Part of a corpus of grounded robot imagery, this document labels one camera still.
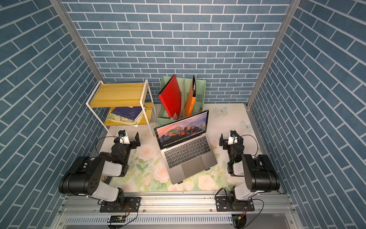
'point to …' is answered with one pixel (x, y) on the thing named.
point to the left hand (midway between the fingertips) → (133, 133)
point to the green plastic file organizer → (164, 81)
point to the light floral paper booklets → (118, 119)
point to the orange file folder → (190, 103)
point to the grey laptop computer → (184, 147)
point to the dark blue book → (128, 112)
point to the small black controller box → (117, 219)
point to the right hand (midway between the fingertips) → (231, 134)
